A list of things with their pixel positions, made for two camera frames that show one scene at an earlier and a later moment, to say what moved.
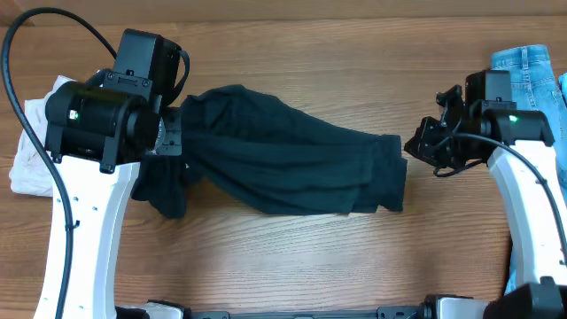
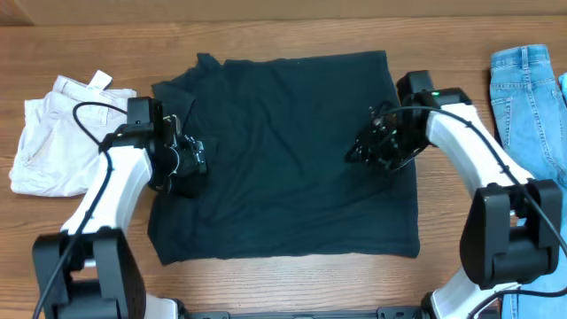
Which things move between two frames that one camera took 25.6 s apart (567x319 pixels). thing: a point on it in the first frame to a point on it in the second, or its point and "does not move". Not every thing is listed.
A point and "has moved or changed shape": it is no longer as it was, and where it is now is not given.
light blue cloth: [563, 82] does not move
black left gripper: [174, 145] to [194, 159]
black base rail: [417, 311] does not move
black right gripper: [425, 143] to [383, 139]
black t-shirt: [269, 148] has moved or changed shape
